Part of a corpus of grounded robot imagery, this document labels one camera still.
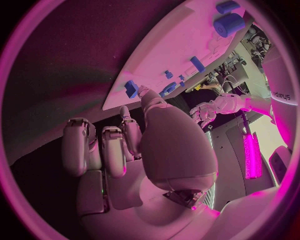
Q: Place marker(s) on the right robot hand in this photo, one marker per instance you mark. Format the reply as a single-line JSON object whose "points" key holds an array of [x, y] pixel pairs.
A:
{"points": [[175, 146]]}

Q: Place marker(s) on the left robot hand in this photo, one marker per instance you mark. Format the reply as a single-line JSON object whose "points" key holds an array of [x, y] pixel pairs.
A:
{"points": [[203, 113]]}

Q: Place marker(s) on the blue block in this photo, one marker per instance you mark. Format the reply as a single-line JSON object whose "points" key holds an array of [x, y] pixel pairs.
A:
{"points": [[130, 89]]}

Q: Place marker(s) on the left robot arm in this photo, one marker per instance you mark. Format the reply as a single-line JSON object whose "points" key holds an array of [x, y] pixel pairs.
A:
{"points": [[255, 106]]}

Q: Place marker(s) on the white task board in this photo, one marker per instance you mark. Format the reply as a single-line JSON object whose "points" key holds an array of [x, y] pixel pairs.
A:
{"points": [[178, 46]]}

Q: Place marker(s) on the long blue peg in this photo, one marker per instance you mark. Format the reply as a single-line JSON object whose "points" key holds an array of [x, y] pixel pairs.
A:
{"points": [[198, 64]]}

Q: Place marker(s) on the glowing light bar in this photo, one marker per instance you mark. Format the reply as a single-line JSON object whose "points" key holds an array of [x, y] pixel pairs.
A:
{"points": [[252, 159]]}

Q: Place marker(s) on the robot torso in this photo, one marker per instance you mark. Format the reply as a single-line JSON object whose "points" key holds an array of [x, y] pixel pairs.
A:
{"points": [[281, 78]]}

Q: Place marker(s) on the thick blue cylinder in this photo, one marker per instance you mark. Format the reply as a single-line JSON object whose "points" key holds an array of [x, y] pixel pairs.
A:
{"points": [[228, 24]]}

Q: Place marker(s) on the slim blue cylinder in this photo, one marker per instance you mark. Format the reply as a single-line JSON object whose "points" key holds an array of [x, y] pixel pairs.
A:
{"points": [[227, 6]]}

